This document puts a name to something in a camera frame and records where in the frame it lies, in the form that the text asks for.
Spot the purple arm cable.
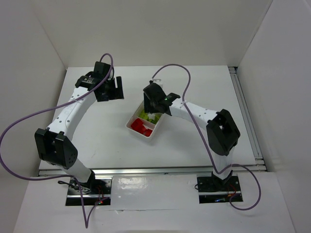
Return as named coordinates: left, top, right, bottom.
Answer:
left=152, top=64, right=262, bottom=211
left=0, top=53, right=115, bottom=229

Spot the aluminium rail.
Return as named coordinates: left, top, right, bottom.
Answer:
left=38, top=164, right=267, bottom=177
left=228, top=67, right=268, bottom=172

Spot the lime green tall lego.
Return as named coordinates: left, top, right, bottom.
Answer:
left=138, top=109, right=149, bottom=120

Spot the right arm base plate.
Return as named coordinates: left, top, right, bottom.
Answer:
left=194, top=176, right=243, bottom=204

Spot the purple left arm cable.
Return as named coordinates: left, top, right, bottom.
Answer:
left=0, top=53, right=115, bottom=229

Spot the aluminium rail front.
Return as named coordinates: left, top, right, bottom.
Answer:
left=38, top=164, right=267, bottom=177

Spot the aluminium rail right side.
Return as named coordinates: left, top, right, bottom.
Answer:
left=228, top=67, right=268, bottom=172

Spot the large red sloped lego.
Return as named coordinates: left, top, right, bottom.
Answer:
left=131, top=118, right=146, bottom=134

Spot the lime green lego with print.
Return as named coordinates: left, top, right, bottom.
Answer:
left=147, top=115, right=161, bottom=125

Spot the white divided plastic container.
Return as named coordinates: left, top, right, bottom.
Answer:
left=126, top=101, right=166, bottom=142

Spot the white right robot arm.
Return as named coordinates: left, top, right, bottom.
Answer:
left=143, top=83, right=241, bottom=185

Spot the red 2x4 lego brick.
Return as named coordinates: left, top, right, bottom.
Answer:
left=142, top=129, right=153, bottom=137

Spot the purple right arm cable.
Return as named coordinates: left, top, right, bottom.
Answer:
left=152, top=64, right=262, bottom=211

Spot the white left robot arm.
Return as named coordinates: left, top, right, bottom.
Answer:
left=35, top=62, right=124, bottom=190

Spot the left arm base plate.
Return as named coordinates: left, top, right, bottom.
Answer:
left=58, top=178, right=112, bottom=206

